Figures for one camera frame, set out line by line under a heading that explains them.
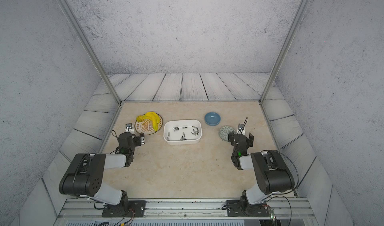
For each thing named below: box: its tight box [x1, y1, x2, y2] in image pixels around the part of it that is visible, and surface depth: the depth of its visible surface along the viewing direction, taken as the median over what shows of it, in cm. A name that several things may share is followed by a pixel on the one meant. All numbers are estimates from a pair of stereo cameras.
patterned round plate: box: [134, 113, 163, 135], surface depth 107 cm
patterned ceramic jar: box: [218, 125, 237, 142], surface depth 101 cm
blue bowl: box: [204, 111, 221, 127], surface depth 109 cm
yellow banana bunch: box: [136, 111, 160, 132], surface depth 108 cm
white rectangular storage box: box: [163, 119, 203, 146], surface depth 104 cm
